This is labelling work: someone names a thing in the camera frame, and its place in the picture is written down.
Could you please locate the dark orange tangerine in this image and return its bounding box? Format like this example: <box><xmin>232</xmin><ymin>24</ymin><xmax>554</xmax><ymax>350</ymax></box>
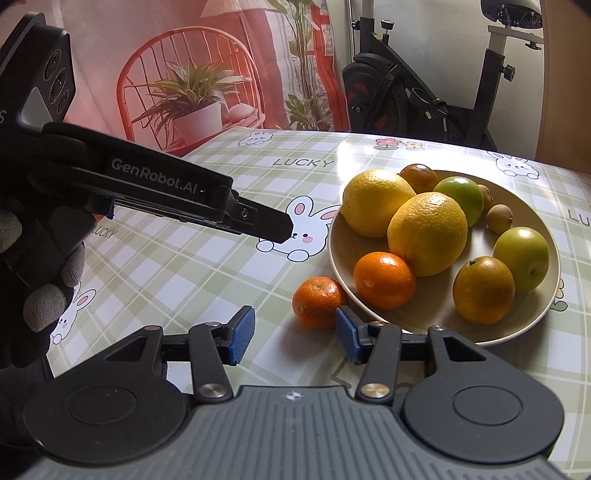
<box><xmin>398</xmin><ymin>164</ymin><xmax>438</xmax><ymax>195</ymax></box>

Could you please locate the beige round plate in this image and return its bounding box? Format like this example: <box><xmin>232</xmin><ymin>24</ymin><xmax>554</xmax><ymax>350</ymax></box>
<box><xmin>327</xmin><ymin>170</ymin><xmax>562</xmax><ymax>347</ymax></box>

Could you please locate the green jujube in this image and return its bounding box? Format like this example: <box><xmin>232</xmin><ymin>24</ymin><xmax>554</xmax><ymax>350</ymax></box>
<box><xmin>492</xmin><ymin>227</ymin><xmax>550</xmax><ymax>291</ymax></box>
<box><xmin>433</xmin><ymin>176</ymin><xmax>485</xmax><ymax>228</ymax></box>

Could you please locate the wooden cabinet panel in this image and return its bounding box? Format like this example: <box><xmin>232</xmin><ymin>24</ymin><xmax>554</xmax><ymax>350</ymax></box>
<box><xmin>538</xmin><ymin>0</ymin><xmax>591</xmax><ymax>174</ymax></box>

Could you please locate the greenish orange tangerine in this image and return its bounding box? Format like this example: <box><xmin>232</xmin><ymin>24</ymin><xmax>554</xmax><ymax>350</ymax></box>
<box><xmin>452</xmin><ymin>256</ymin><xmax>516</xmax><ymax>325</ymax></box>

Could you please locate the bright orange mandarin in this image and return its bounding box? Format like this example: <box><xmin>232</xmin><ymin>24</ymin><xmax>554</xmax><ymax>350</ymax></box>
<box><xmin>353</xmin><ymin>251</ymin><xmax>417</xmax><ymax>310</ymax></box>
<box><xmin>292</xmin><ymin>276</ymin><xmax>349</xmax><ymax>330</ymax></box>

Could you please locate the printed room backdrop cloth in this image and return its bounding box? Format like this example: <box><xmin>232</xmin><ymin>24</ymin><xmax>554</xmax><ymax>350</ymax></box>
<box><xmin>0</xmin><ymin>0</ymin><xmax>349</xmax><ymax>158</ymax></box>

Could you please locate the black exercise bike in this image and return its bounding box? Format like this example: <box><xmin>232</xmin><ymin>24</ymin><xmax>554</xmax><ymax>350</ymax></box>
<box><xmin>342</xmin><ymin>0</ymin><xmax>546</xmax><ymax>148</ymax></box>

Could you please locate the green checked bunny tablecloth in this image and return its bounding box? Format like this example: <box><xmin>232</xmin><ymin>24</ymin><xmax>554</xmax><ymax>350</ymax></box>
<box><xmin>46</xmin><ymin>127</ymin><xmax>591</xmax><ymax>467</ymax></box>

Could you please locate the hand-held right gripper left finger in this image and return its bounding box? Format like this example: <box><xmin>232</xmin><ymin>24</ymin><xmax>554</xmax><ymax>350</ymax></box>
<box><xmin>99</xmin><ymin>305</ymin><xmax>257</xmax><ymax>403</ymax></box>

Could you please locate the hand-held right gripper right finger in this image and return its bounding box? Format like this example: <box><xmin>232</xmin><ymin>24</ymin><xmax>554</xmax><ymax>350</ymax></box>
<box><xmin>335</xmin><ymin>305</ymin><xmax>504</xmax><ymax>403</ymax></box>

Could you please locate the large yellow citrus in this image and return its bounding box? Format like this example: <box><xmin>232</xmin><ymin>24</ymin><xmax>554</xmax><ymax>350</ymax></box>
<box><xmin>387</xmin><ymin>191</ymin><xmax>469</xmax><ymax>278</ymax></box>

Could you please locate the person's left hand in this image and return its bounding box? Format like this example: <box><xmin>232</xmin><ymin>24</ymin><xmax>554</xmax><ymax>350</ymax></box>
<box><xmin>0</xmin><ymin>207</ymin><xmax>87</xmax><ymax>370</ymax></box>

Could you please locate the yellow lemon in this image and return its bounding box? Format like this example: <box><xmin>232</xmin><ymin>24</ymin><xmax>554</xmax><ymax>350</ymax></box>
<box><xmin>341</xmin><ymin>169</ymin><xmax>417</xmax><ymax>239</ymax></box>

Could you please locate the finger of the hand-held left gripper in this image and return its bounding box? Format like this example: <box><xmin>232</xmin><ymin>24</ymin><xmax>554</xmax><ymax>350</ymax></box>
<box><xmin>225</xmin><ymin>189</ymin><xmax>295</xmax><ymax>244</ymax></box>

